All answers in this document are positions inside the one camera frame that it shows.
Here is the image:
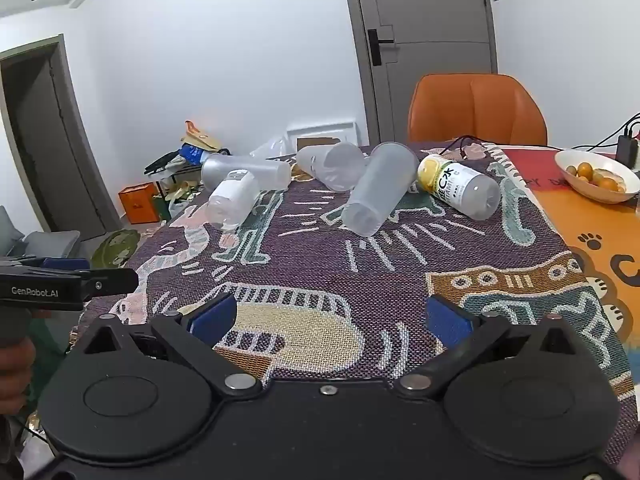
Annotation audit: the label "orange leather chair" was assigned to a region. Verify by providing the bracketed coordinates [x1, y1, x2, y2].
[408, 74, 548, 146]

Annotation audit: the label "white bowl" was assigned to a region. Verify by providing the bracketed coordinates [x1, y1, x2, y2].
[554, 150, 639, 205]

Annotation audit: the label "grey sofa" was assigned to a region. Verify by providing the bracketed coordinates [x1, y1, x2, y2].
[0, 206, 80, 258]

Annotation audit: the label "patterned woven table cloth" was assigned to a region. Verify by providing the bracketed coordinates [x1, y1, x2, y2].
[79, 145, 639, 464]

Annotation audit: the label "cluttered shelf pile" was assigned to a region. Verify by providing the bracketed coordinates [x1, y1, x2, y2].
[143, 120, 231, 220]

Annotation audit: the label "person's left hand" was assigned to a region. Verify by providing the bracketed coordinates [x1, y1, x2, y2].
[1, 311, 61, 416]

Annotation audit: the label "black door handle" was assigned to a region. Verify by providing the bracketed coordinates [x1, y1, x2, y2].
[367, 28, 395, 67]

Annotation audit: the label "tall frosted plastic cup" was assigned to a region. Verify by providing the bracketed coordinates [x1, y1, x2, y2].
[341, 142, 419, 237]

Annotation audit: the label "black power adapter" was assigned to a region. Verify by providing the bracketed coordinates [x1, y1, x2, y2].
[615, 134, 639, 169]

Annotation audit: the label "grey door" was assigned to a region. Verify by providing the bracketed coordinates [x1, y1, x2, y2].
[347, 0, 497, 145]

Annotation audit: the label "large frosted plastic container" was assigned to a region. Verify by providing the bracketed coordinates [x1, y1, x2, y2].
[201, 154, 292, 191]

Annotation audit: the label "dark open doorway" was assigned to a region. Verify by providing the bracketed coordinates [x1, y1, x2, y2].
[1, 35, 120, 240]

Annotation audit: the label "small orange fruits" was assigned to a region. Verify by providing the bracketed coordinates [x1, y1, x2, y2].
[565, 162, 626, 193]

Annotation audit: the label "white label clear jar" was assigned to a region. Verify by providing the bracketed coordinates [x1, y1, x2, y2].
[206, 170, 260, 231]

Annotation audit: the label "orange box on floor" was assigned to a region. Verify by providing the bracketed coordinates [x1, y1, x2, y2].
[118, 182, 160, 224]

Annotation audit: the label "green round stool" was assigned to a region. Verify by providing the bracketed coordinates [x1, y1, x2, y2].
[91, 230, 140, 269]

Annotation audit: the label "black cable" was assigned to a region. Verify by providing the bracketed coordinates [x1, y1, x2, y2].
[438, 134, 490, 157]

